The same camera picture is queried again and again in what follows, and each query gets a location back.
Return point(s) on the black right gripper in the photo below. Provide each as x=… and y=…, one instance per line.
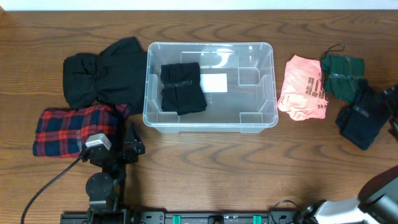
x=393, y=103

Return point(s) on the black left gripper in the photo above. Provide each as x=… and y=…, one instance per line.
x=134, y=150

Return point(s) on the dark navy garment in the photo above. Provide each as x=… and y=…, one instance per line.
x=361, y=121

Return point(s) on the dark green garment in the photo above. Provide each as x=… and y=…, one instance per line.
x=343, y=73

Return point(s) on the large black garment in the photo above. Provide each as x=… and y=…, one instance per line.
x=115, y=76

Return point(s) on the small black garment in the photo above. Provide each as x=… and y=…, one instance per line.
x=182, y=92

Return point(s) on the red navy plaid shirt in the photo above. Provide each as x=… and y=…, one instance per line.
x=61, y=133

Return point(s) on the pink shirt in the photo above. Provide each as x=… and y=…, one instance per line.
x=302, y=96

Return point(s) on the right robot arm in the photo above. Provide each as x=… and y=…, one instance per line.
x=375, y=203

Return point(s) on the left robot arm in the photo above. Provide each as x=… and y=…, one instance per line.
x=106, y=188

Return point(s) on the clear plastic storage bin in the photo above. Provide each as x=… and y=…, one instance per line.
x=249, y=105

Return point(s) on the white label in bin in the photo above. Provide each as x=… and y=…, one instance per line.
x=214, y=83

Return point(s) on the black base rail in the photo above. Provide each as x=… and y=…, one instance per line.
x=158, y=217

